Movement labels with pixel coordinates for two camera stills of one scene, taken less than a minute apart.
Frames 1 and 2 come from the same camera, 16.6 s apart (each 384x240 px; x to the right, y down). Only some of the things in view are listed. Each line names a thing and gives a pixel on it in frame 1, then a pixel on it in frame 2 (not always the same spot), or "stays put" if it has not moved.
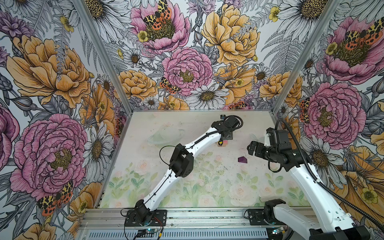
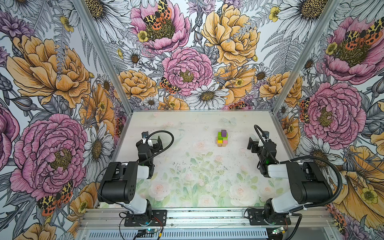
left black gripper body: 229,136 → 156,148
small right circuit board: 280,230 stays put
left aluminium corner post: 103,54 stays put
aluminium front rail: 100,219 stays put
